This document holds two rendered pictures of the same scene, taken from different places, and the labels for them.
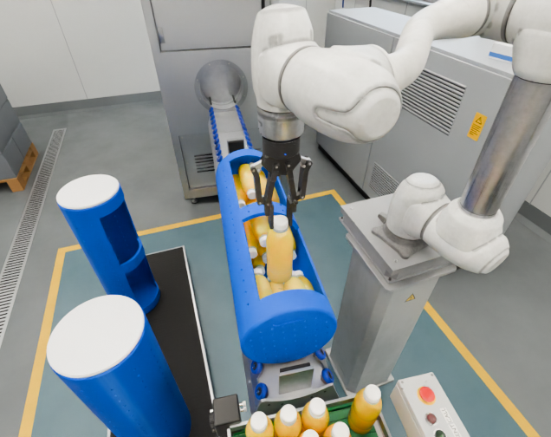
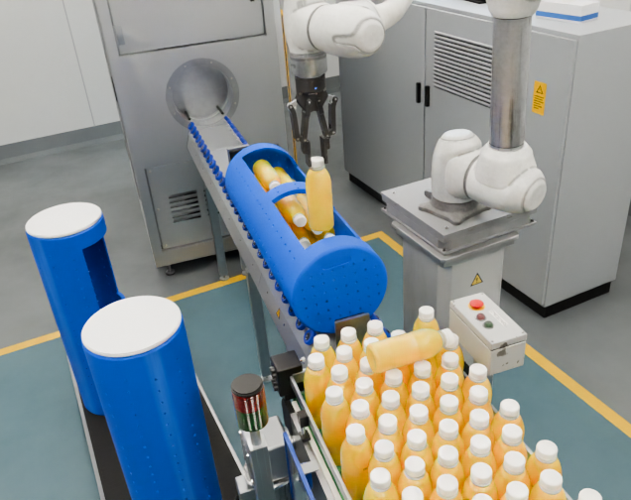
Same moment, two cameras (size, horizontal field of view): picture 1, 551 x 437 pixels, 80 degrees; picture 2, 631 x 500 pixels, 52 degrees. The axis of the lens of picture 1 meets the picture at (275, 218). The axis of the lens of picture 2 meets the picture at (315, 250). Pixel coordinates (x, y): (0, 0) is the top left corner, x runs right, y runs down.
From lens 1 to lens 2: 1.01 m
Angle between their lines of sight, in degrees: 11
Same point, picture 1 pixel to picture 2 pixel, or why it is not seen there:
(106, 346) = (147, 330)
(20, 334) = not seen: outside the picture
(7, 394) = not seen: outside the picture
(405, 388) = (457, 304)
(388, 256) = (439, 225)
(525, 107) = (505, 39)
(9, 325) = not seen: outside the picture
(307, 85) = (326, 25)
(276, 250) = (316, 187)
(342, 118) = (350, 39)
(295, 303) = (341, 243)
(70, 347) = (108, 336)
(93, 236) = (74, 276)
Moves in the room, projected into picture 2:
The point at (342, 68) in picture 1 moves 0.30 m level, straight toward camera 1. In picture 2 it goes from (345, 12) to (339, 46)
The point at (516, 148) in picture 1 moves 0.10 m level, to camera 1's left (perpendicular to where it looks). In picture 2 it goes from (512, 75) to (476, 79)
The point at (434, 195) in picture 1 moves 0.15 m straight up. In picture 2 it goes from (468, 145) to (471, 98)
